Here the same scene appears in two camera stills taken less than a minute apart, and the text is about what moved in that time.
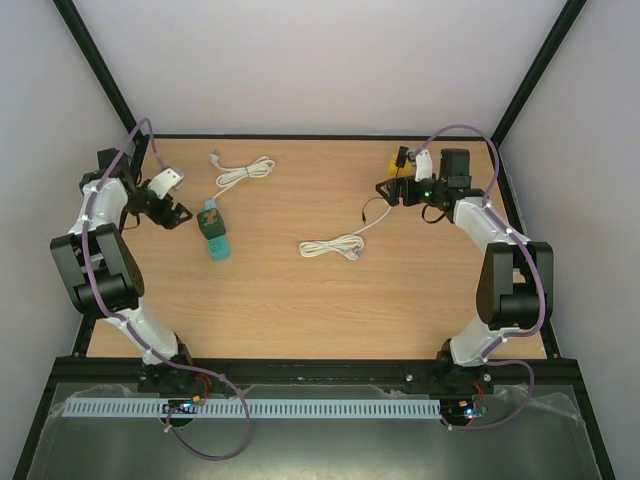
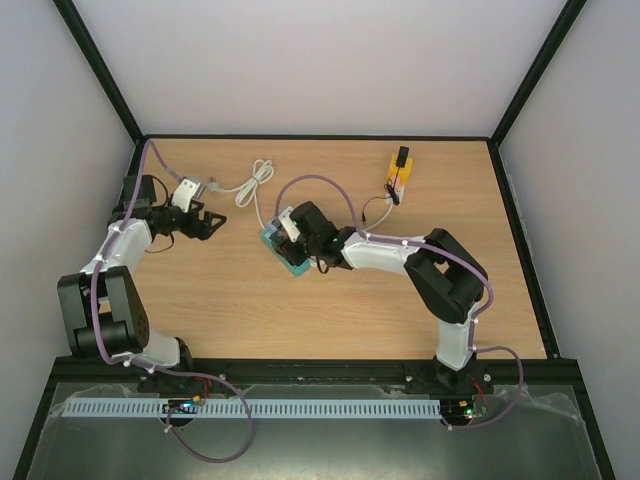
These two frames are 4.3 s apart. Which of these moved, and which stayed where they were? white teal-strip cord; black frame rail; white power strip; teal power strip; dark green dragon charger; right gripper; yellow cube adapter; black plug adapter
Moved: white power strip; white teal-strip cord; right gripper; dark green dragon charger; teal power strip
Stayed: black frame rail; yellow cube adapter; black plug adapter
